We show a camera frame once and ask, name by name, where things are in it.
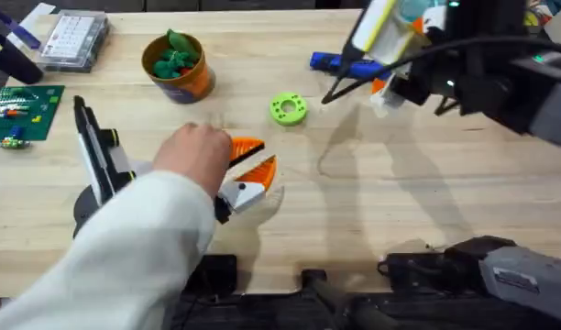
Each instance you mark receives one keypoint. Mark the orange tub with toys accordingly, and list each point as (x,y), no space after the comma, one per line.
(193,84)

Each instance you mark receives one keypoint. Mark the black rail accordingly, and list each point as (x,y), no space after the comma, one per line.
(271,316)

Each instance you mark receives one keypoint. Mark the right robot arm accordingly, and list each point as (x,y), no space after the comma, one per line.
(528,275)

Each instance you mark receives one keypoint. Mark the clear plastic parts box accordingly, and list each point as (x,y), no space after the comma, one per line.
(72,39)

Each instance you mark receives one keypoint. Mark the person's forearm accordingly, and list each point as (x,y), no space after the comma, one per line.
(124,256)

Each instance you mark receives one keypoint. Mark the orange ribbed wedge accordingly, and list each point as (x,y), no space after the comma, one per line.
(244,146)

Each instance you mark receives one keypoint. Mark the person's hand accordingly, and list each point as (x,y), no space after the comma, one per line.
(193,151)

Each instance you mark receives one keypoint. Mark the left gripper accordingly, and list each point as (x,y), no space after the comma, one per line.
(120,162)

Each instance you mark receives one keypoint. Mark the green disc with holes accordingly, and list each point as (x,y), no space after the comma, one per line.
(280,114)

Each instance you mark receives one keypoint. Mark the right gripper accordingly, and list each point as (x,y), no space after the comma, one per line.
(487,87)

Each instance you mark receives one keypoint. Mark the blue and white flat tool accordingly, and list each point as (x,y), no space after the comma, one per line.
(19,29)

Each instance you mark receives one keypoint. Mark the green board with blocks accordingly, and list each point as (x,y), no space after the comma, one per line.
(28,114)

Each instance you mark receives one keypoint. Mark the black cylinder with yellow label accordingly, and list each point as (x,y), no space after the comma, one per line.
(14,62)

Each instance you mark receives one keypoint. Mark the blue electric screwdriver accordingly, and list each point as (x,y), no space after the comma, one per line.
(360,69)

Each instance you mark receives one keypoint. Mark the colourful heap of parts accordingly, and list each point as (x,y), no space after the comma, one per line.
(535,16)

